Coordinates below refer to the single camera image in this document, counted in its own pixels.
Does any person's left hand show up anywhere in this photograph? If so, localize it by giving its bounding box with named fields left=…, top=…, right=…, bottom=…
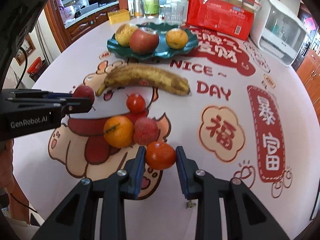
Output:
left=0, top=139, right=15, bottom=194

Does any overripe brown banana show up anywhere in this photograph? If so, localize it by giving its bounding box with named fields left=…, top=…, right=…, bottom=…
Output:
left=95, top=63, right=190, bottom=96

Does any yellow orange on plate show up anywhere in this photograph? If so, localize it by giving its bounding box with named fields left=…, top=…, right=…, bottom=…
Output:
left=165, top=28, right=189, bottom=50

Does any red tomato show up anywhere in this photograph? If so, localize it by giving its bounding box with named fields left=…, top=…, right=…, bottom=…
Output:
left=145, top=141, right=176, bottom=170

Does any cherry tomato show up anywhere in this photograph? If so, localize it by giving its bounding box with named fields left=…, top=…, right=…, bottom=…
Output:
left=126, top=93, right=146, bottom=114

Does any red bucket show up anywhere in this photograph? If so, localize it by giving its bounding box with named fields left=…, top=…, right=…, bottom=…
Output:
left=27, top=57, right=42, bottom=75

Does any red paper cup package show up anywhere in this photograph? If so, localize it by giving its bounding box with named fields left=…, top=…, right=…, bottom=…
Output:
left=187, top=0, right=261, bottom=40

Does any black cable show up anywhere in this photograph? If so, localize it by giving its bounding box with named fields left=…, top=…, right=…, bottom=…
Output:
left=15, top=47, right=29, bottom=90

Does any clear drinking glass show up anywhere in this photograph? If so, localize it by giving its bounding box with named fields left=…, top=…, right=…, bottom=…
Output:
left=164, top=3, right=184, bottom=25

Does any green label glass bottle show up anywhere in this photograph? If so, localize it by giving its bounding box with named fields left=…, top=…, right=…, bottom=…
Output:
left=144, top=0, right=160, bottom=18

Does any white countertop appliance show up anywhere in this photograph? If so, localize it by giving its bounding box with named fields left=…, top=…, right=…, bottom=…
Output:
left=250, top=0, right=306, bottom=66

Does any speckled yellow pear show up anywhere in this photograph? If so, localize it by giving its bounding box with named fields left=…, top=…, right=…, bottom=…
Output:
left=115, top=23, right=139, bottom=47

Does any green scalloped plate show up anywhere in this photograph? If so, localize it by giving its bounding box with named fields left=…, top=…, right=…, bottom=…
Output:
left=107, top=22, right=198, bottom=61

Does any red lychee fruit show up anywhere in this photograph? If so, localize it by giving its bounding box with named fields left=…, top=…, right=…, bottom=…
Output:
left=133, top=117, right=159, bottom=146
left=73, top=85, right=95, bottom=104

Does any red apple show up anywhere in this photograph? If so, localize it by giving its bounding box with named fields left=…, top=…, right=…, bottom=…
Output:
left=129, top=27, right=159, bottom=55

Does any white carton box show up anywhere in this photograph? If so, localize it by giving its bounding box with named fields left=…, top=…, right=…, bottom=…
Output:
left=127, top=0, right=135, bottom=17

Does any orange mandarin on table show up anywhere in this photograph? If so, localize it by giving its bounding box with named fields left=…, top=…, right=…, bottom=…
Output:
left=103, top=115, right=135, bottom=148

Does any yellow box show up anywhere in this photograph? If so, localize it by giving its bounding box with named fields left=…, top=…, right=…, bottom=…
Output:
left=107, top=9, right=131, bottom=25

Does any silver can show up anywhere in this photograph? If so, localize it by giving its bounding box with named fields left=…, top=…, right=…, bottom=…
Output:
left=133, top=0, right=144, bottom=18

